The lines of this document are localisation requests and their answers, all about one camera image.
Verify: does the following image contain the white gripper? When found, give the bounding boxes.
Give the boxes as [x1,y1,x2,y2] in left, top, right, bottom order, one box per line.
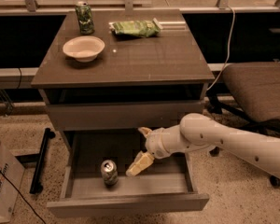
[126,125,190,177]

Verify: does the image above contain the silver 7up can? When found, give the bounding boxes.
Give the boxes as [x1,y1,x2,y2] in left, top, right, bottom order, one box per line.
[101,160,119,186]

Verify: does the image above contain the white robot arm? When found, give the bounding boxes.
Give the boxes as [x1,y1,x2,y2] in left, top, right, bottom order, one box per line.
[126,113,280,179]

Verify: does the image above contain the closed grey top drawer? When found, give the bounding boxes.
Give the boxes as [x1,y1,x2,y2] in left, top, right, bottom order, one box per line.
[47,101,204,131]

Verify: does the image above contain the open grey middle drawer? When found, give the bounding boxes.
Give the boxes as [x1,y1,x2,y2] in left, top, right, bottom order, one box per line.
[48,130,209,217]

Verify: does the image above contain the grey drawer cabinet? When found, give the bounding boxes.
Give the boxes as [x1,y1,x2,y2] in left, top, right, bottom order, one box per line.
[32,9,214,144]

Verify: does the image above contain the green soda can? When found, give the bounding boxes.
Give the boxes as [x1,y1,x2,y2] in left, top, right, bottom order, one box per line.
[75,1,94,35]

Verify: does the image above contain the white bowl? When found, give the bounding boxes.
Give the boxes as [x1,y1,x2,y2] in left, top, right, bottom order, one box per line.
[63,36,105,63]

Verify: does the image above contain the black metal bar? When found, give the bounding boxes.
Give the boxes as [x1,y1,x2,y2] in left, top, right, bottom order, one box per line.
[30,128,55,194]

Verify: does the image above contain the green chip bag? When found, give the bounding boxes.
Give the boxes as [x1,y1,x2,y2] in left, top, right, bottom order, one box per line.
[109,18,162,37]

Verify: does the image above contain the grey office chair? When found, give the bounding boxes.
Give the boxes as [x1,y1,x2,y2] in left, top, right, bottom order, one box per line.
[207,62,280,187]

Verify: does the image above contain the cardboard box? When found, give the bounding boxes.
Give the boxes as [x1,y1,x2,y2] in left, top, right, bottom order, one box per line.
[0,141,24,223]

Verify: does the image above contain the white cable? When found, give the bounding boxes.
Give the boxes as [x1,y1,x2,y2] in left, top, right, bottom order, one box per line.
[205,5,236,92]

